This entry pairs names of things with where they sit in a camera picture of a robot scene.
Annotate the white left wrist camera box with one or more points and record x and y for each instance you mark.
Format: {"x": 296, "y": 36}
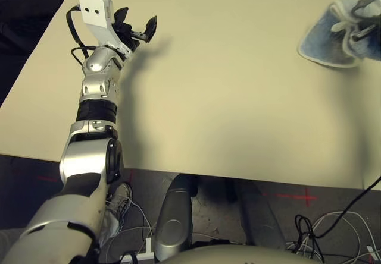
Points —
{"x": 95, "y": 11}

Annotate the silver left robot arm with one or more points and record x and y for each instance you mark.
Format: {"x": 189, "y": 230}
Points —
{"x": 86, "y": 157}

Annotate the small white power adapter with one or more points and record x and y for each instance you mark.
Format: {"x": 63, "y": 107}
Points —
{"x": 371, "y": 250}

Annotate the grey robot torso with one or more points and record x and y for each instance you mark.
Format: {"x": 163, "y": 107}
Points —
{"x": 238, "y": 256}

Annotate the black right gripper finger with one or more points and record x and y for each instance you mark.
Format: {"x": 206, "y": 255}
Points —
{"x": 364, "y": 1}
{"x": 366, "y": 32}

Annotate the grey white sneaker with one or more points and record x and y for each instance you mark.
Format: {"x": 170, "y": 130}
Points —
{"x": 120, "y": 197}

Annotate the grey trouser leg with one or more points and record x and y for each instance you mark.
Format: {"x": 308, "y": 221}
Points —
{"x": 108, "y": 225}

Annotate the light blue terry rag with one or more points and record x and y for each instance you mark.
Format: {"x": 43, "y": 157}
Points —
{"x": 321, "y": 44}

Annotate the grey robot left leg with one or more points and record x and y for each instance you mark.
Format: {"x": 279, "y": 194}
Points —
{"x": 174, "y": 222}

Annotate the white socket block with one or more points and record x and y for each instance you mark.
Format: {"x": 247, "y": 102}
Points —
{"x": 143, "y": 252}

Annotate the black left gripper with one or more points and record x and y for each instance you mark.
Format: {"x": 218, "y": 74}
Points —
{"x": 131, "y": 36}

